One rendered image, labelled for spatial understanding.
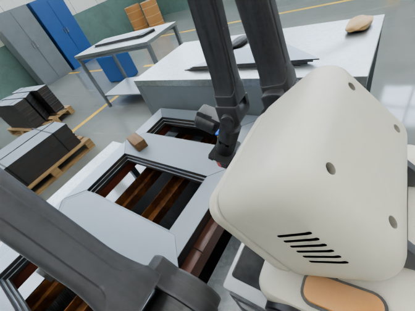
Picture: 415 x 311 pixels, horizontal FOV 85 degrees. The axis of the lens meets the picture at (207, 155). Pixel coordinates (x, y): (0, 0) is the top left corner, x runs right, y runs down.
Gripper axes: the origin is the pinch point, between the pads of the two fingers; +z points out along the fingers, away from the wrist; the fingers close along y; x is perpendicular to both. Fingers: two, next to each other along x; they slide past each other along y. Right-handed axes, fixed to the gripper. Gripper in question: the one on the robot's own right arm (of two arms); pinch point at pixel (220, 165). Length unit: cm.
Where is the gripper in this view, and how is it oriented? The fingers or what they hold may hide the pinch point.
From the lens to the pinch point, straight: 76.9
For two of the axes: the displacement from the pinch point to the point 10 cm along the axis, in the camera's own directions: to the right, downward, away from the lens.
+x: 8.7, 4.4, -2.2
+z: -0.9, 5.8, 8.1
